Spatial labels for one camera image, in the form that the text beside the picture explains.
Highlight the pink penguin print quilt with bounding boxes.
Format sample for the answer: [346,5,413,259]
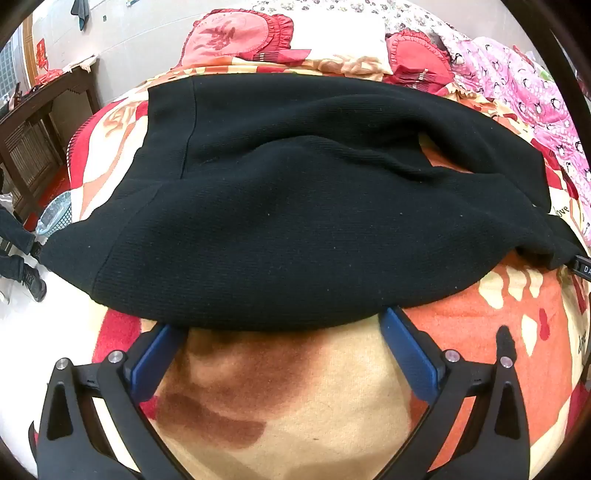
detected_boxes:
[434,32,591,197]

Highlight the clear plastic bag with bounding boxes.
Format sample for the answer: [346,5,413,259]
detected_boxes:
[36,191,75,237]

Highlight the small red ruffled pillow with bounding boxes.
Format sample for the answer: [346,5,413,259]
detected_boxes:
[384,28,455,88]

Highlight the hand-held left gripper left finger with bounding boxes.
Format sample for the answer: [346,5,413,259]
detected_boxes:
[28,322,188,480]

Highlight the black pants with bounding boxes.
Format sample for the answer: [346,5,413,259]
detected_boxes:
[39,74,583,332]

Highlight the teal hanging cloth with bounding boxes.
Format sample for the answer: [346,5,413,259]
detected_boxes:
[71,0,92,31]

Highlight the large red ruffled pillow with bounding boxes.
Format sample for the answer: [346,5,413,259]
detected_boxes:
[179,8,308,66]

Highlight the white pillow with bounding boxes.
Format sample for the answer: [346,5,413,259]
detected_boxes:
[281,10,392,63]

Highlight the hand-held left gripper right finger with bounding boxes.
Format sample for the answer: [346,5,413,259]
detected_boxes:
[379,306,531,480]

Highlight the red wall decoration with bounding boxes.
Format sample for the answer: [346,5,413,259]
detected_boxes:
[34,39,64,85]

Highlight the dark wooden table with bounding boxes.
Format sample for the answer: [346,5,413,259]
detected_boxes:
[0,69,101,219]

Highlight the white fringed table cloth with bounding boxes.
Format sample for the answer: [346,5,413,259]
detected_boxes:
[62,54,99,73]

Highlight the floral grey headboard pillow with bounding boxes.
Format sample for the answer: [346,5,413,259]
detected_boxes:
[252,0,462,38]

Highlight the rose printed blanket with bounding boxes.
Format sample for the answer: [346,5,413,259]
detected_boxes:
[28,60,591,480]

